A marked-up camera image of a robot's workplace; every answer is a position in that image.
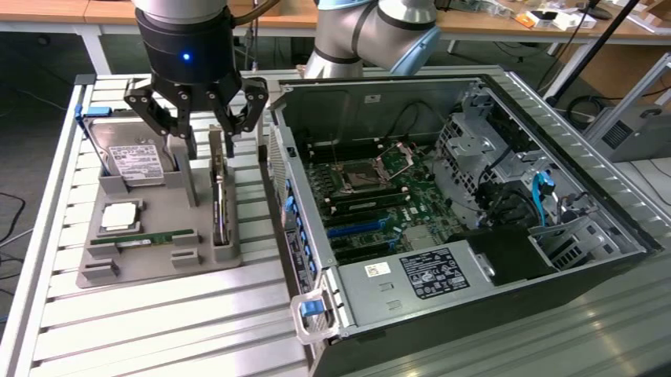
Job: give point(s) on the metal disk bay cage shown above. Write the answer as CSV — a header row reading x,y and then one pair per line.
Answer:
x,y
466,145

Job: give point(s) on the grey computer tower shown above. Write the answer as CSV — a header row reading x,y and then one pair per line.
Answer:
x,y
645,137

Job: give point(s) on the wooden desk white frame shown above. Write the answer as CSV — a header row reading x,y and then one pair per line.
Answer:
x,y
498,27
105,12

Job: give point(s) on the hard disk in blue caddy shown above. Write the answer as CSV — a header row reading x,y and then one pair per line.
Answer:
x,y
131,157

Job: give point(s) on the silver CPU chip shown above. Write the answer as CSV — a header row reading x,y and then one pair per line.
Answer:
x,y
119,216

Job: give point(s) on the green RAM stick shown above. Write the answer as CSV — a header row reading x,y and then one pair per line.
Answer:
x,y
153,237

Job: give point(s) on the white device with black top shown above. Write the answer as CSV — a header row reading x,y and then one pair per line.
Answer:
x,y
540,19

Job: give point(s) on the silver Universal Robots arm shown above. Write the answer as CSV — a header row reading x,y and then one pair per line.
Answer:
x,y
368,31

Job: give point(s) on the small white box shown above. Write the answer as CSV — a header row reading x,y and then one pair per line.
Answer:
x,y
577,23

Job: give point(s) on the open metal socket cover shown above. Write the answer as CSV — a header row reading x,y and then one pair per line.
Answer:
x,y
396,159

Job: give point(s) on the grey parts rack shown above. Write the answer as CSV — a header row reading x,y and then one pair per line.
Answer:
x,y
147,220

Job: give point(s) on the graphics card with metal bracket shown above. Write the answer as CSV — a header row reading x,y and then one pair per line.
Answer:
x,y
221,204

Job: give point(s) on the grey power supply unit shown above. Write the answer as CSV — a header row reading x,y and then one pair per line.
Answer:
x,y
368,298

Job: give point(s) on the perforated metal disk bay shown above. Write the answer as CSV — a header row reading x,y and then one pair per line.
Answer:
x,y
572,251

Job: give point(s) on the black plastic air shroud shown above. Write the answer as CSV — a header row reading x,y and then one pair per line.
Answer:
x,y
504,255

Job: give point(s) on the black round stand base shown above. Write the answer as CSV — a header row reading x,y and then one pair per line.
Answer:
x,y
598,13

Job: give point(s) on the CPU socket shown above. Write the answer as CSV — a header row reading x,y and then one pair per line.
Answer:
x,y
360,176

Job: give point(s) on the black installed RAM stick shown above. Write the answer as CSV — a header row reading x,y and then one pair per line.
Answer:
x,y
368,205

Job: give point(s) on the open black PC case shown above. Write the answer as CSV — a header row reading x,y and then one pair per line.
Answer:
x,y
472,326

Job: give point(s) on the black tripod pole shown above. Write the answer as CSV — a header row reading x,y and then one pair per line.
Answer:
x,y
593,51

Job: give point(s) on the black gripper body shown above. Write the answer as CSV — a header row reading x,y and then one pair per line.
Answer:
x,y
183,43

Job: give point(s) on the green motherboard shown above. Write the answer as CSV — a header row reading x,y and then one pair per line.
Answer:
x,y
430,196

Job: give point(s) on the silver chipset heatsink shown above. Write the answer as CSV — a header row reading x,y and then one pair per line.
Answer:
x,y
422,235

